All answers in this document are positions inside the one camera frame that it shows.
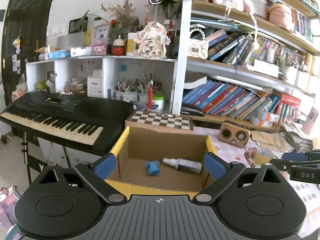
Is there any yellow tape roll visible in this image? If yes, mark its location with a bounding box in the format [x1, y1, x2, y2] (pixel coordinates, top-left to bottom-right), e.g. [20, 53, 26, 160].
[252, 147, 276, 167]

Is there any white spray bottle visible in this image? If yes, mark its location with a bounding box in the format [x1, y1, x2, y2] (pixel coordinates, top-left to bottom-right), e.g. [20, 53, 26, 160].
[162, 158, 202, 174]

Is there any blue wrapper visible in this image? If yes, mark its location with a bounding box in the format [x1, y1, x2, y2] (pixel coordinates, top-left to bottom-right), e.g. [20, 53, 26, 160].
[145, 161, 160, 176]

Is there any stack of papers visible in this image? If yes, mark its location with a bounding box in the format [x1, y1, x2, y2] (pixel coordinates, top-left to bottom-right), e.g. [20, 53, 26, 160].
[280, 122, 319, 152]

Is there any pink checkered tablecloth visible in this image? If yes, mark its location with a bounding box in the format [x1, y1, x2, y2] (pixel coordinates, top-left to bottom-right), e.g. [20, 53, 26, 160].
[194, 127, 319, 214]

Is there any brown retro radio speaker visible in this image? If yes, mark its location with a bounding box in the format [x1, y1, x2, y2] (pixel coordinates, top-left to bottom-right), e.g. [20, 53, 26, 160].
[218, 121, 251, 148]

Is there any black electronic keyboard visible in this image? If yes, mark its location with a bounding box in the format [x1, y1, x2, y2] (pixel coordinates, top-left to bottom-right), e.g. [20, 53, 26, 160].
[1, 92, 133, 156]

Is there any yellow cardboard box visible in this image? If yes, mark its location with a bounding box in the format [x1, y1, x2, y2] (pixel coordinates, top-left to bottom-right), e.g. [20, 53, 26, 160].
[105, 126, 215, 197]

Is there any checkered chess board box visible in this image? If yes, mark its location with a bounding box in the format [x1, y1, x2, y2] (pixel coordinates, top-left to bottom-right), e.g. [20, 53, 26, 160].
[125, 111, 194, 134]

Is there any row of leaning books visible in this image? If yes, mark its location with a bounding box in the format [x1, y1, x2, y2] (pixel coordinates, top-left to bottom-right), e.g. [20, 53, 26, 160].
[181, 77, 300, 127]

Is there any white green lidded jar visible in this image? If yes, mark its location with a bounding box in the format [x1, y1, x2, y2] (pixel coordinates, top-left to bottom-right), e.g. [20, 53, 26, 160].
[151, 93, 165, 113]

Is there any red bottle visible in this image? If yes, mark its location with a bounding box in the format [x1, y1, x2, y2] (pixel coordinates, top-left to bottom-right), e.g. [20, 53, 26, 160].
[146, 73, 153, 109]

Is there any white bookshelf unit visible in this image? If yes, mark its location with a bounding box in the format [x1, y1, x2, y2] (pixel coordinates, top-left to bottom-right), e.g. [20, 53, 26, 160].
[25, 0, 312, 114]

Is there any white quilted handbag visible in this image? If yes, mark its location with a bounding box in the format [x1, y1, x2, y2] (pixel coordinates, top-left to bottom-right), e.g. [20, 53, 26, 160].
[187, 28, 209, 60]

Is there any pink figure ornament plaque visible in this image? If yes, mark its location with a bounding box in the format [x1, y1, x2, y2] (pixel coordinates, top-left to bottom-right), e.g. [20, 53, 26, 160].
[135, 21, 171, 60]

